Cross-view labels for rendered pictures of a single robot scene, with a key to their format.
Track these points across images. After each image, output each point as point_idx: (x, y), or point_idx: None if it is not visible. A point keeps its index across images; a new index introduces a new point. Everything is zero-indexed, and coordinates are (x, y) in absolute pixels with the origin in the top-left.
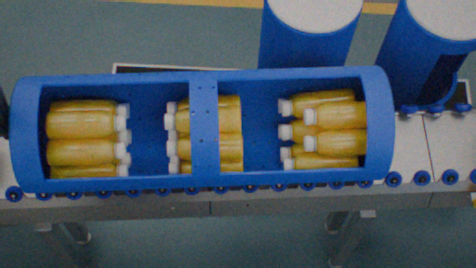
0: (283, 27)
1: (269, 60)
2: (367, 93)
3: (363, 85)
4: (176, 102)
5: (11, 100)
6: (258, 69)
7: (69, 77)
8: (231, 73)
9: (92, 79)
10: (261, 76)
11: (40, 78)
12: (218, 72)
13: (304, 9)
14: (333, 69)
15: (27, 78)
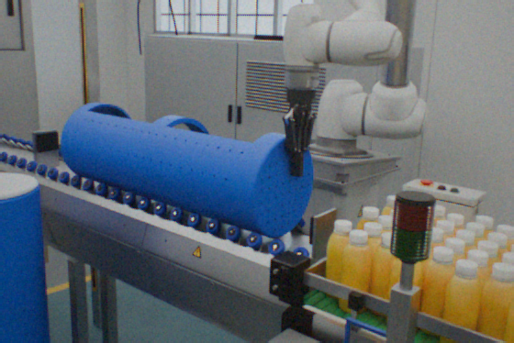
0: (38, 192)
1: (39, 264)
2: (101, 104)
3: (95, 105)
4: None
5: (282, 138)
6: (119, 132)
7: (229, 148)
8: (139, 127)
9: (217, 139)
10: (129, 119)
11: (249, 151)
12: (142, 132)
13: (14, 182)
14: (90, 119)
15: (258, 154)
